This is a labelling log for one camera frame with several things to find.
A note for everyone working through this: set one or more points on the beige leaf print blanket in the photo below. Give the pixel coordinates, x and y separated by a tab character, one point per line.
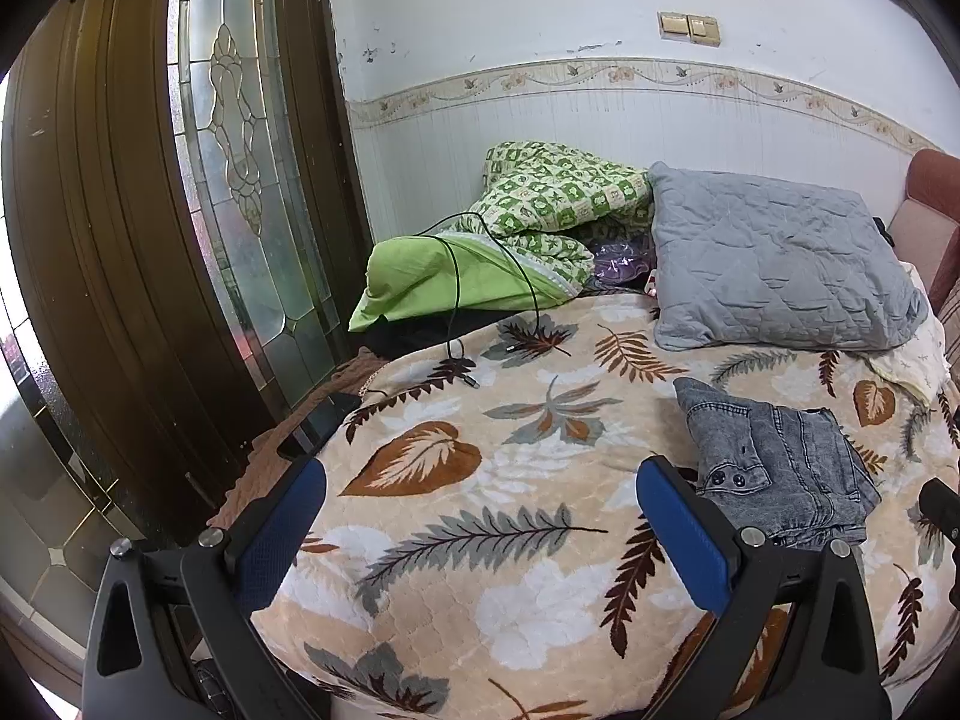
525	510

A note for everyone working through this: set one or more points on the grey quilted pillow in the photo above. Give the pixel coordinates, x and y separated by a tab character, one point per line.
772	262

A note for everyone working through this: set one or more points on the purple cloth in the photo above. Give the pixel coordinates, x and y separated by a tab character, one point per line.
622	262

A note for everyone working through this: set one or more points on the grey denim pants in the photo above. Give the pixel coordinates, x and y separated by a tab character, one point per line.
787	457

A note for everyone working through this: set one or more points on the beige wall switch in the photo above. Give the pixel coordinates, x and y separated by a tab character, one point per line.
705	29
673	25

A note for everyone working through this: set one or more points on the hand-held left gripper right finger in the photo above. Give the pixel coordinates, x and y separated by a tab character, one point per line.
686	540

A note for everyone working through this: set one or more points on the cream cloth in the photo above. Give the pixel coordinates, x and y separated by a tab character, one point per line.
919	360

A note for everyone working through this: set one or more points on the green patterned quilt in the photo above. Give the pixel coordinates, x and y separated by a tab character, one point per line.
555	195

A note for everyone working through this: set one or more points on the brown and pink sofa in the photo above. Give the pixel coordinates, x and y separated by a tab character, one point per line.
930	187

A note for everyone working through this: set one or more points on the wooden door with stained glass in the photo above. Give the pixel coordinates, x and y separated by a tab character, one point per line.
97	240

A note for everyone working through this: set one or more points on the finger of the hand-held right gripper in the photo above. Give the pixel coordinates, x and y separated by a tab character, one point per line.
943	506

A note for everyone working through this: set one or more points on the lime green pillow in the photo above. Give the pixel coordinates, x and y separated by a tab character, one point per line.
420	277

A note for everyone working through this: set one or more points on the black phone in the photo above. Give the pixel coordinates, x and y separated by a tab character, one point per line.
322	424

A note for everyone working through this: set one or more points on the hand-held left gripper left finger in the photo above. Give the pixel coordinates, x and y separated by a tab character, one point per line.
281	532

